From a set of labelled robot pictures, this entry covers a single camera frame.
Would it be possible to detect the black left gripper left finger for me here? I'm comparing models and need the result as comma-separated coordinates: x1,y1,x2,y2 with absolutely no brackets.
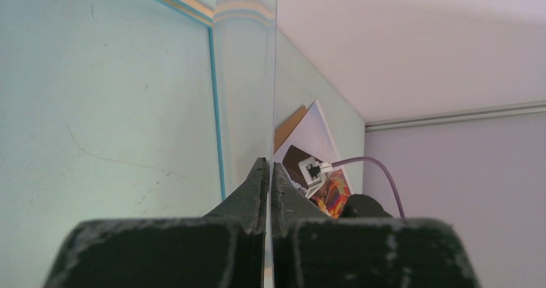
44,158,269,287

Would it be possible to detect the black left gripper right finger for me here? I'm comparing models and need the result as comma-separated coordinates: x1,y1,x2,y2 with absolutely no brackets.
271,164,480,287

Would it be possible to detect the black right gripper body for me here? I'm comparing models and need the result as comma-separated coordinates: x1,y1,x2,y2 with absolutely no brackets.
340,194,392,218

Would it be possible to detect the hot air balloon photo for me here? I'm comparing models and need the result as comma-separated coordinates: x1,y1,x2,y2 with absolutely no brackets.
273,101,352,218

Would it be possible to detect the brown frame backing board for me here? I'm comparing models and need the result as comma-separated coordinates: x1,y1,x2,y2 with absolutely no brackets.
274,105,307,153

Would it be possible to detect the wooden picture frame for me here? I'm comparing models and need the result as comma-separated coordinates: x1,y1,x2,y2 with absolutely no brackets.
115,0,276,202

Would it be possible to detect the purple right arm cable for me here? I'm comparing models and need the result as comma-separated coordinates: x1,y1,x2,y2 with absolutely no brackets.
330,157,406,220

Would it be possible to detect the aluminium wall rail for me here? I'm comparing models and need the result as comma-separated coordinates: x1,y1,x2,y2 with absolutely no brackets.
365,101,545,132

